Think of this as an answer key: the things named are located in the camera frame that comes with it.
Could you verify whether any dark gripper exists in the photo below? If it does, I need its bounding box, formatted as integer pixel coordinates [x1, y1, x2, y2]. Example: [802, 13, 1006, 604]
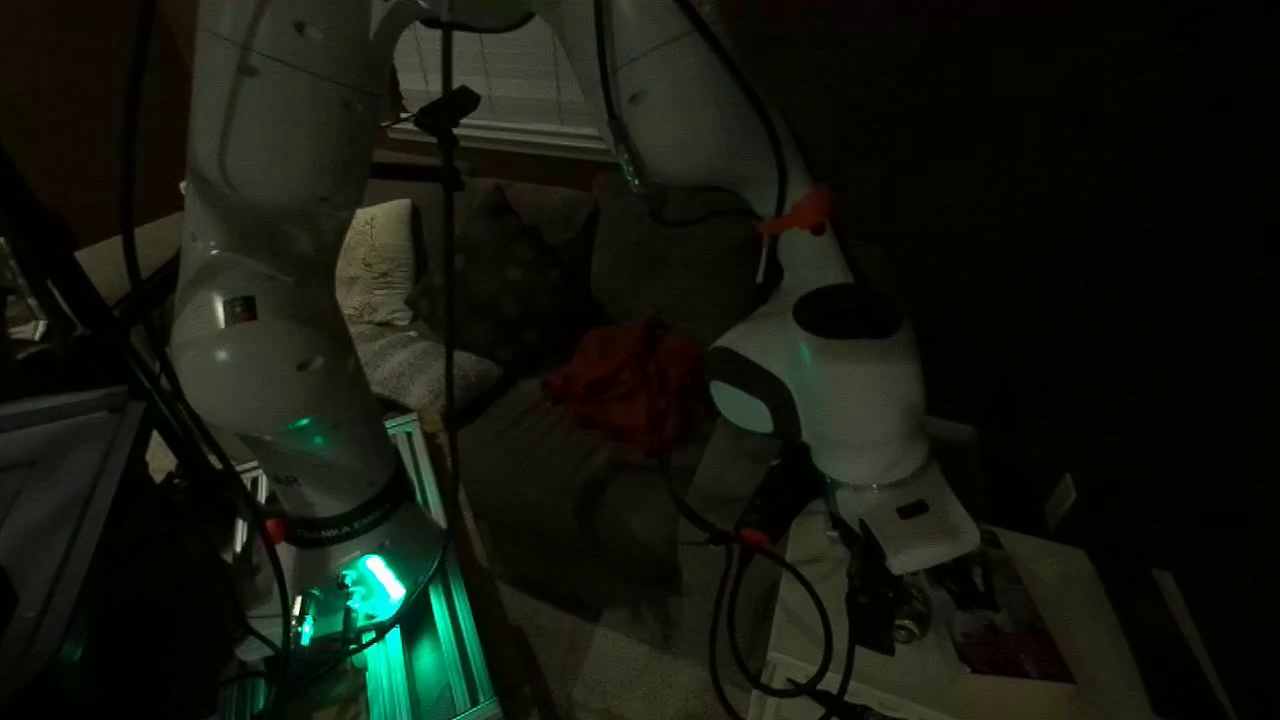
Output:
[831, 520, 934, 656]

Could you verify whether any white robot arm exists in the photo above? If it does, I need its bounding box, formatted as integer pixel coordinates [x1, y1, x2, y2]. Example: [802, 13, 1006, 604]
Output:
[171, 0, 982, 653]

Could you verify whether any magazine with red cover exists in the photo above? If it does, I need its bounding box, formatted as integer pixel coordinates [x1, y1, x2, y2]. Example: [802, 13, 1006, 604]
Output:
[924, 530, 1074, 686]

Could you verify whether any red cloth on sofa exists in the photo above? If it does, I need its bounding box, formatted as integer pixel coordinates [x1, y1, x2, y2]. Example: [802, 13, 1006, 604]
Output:
[543, 319, 705, 455]

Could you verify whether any grey sofa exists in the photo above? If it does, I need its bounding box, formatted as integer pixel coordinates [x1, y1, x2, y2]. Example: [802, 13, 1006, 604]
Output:
[356, 177, 758, 619]

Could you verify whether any dark patterned cushion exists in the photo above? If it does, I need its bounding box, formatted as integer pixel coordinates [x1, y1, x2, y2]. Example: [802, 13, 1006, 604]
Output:
[407, 185, 596, 372]

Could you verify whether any white cushion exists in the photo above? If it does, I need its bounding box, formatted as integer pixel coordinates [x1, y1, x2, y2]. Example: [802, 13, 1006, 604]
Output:
[338, 201, 502, 412]

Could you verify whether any window with white blinds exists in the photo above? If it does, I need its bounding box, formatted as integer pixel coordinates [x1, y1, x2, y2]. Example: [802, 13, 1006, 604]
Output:
[393, 19, 610, 160]

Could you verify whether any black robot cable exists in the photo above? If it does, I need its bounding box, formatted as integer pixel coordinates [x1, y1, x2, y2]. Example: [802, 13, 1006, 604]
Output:
[665, 453, 871, 720]

